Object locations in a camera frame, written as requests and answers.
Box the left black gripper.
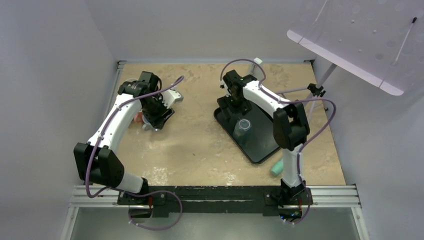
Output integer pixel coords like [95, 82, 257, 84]
[142, 94, 174, 130]

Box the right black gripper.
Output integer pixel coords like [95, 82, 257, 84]
[218, 92, 253, 121]

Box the pink mug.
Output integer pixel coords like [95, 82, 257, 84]
[133, 112, 143, 123]

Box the dark teal mug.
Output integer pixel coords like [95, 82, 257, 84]
[232, 119, 252, 143]

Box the light grey mug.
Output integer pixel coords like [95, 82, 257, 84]
[142, 122, 162, 132]

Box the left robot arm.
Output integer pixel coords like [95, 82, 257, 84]
[73, 71, 184, 205]

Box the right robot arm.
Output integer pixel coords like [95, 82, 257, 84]
[213, 70, 310, 204]

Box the black serving tray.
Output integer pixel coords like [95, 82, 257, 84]
[213, 102, 280, 164]

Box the white metronome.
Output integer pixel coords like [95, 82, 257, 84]
[247, 57, 264, 81]

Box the teal bottle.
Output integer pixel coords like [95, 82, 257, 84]
[270, 159, 285, 177]

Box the tripod stand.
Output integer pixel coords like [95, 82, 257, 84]
[277, 63, 337, 118]

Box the white perforated board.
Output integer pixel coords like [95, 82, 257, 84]
[287, 0, 424, 96]

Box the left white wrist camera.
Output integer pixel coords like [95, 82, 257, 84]
[161, 89, 184, 109]

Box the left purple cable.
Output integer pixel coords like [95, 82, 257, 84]
[84, 75, 183, 231]

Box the purple cable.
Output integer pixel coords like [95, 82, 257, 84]
[84, 75, 183, 231]
[219, 58, 337, 225]

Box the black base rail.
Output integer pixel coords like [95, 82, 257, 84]
[117, 185, 313, 219]

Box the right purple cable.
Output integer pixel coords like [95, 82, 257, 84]
[219, 58, 337, 225]

